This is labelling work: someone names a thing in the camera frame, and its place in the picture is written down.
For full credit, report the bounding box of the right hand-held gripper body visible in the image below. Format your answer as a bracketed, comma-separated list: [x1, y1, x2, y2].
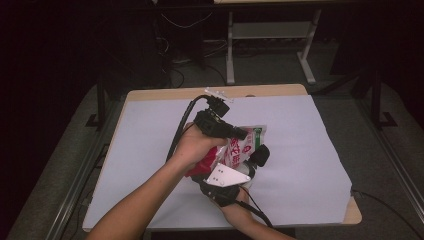
[198, 162, 252, 208]

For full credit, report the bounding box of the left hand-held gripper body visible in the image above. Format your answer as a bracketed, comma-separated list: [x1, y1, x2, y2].
[193, 87, 236, 139]

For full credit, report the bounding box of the red and white snack bag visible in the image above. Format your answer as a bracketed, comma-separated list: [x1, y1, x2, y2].
[184, 124, 268, 178]

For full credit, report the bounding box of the clear jar with black lid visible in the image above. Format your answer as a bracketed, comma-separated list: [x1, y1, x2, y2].
[238, 143, 271, 183]

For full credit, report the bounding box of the person's right hand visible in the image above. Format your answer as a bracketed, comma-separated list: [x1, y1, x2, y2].
[221, 189, 258, 228]

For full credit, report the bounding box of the person's left hand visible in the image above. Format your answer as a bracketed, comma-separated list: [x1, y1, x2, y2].
[171, 123, 228, 174]

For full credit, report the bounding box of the wooden table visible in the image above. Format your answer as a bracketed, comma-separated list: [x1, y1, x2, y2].
[82, 83, 363, 234]

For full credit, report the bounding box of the white paper sheet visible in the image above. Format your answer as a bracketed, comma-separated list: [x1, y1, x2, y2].
[82, 94, 354, 232]

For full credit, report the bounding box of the black metal stand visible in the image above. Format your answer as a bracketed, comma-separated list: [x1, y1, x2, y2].
[84, 76, 108, 129]
[369, 66, 398, 130]

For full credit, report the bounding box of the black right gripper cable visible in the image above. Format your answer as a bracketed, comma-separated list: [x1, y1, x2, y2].
[238, 186, 275, 229]

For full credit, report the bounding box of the white metal desk frame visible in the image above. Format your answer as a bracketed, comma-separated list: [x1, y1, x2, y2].
[213, 0, 323, 86]

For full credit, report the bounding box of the white hanging cable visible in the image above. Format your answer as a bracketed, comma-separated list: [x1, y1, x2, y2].
[160, 11, 214, 30]

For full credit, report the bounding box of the aluminium rail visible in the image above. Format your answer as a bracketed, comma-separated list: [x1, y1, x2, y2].
[46, 99, 126, 240]
[353, 96, 424, 218]

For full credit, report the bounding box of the black cable on floor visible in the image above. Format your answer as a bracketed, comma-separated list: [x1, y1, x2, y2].
[351, 189, 424, 240]

